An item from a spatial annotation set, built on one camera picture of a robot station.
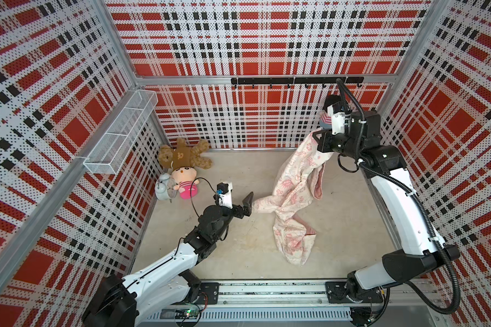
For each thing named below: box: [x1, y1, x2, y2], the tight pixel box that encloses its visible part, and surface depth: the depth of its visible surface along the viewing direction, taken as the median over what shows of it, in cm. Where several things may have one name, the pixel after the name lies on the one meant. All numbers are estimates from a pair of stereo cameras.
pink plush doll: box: [171, 166, 200, 200], surface depth 102 cm
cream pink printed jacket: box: [252, 127, 333, 267], surface depth 82 cm
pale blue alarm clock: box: [154, 172, 178, 204], surface depth 95 cm
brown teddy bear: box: [158, 138, 213, 171], surface depth 110 cm
